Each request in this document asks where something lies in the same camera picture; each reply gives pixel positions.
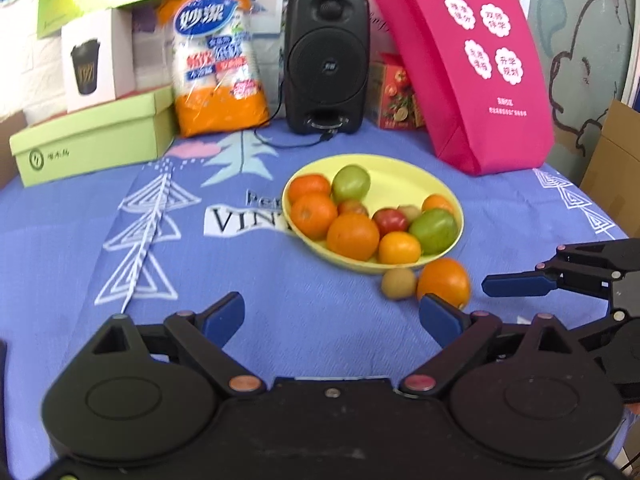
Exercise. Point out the black speaker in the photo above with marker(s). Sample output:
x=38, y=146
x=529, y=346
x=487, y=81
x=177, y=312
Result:
x=325, y=60

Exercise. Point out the small yellow-orange citrus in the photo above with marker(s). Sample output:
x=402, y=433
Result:
x=437, y=204
x=399, y=248

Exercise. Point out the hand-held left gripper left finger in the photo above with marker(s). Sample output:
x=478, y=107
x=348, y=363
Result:
x=225, y=317

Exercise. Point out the flat green box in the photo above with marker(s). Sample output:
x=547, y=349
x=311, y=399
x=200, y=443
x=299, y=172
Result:
x=100, y=135

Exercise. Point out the orange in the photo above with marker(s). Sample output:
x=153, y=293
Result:
x=309, y=187
x=443, y=282
x=314, y=215
x=352, y=236

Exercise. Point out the white cup box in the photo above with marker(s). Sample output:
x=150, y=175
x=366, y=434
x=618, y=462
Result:
x=115, y=50

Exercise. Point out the brown kiwi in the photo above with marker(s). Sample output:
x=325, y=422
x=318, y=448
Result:
x=409, y=211
x=398, y=283

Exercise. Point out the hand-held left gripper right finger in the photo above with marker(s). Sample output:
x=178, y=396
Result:
x=440, y=320

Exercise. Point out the red-green tomato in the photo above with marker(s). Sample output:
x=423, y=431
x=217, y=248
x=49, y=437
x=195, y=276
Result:
x=352, y=206

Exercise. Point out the yellow fruit bowl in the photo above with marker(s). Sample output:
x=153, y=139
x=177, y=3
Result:
x=400, y=180

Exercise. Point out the round green fruit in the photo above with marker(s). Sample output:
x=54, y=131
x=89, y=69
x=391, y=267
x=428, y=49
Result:
x=351, y=183

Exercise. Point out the brown cardboard box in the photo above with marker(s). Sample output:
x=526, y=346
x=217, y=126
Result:
x=10, y=150

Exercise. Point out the pink tote bag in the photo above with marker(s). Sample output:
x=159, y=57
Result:
x=450, y=110

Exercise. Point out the green apple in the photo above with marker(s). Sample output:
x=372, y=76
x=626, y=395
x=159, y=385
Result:
x=434, y=230

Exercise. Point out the small red printed box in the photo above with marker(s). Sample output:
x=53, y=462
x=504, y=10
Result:
x=395, y=95

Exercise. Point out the folded cardboard boxes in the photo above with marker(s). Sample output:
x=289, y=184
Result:
x=617, y=170

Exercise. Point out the red apple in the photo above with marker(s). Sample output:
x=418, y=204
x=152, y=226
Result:
x=390, y=220

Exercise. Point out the orange paper cup pack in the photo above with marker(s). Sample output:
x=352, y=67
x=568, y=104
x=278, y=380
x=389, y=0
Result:
x=215, y=105

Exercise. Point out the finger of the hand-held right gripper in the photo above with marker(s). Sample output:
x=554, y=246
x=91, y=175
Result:
x=605, y=327
x=520, y=285

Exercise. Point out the blue printed tablecloth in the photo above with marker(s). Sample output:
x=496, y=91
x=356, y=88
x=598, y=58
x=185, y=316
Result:
x=250, y=270

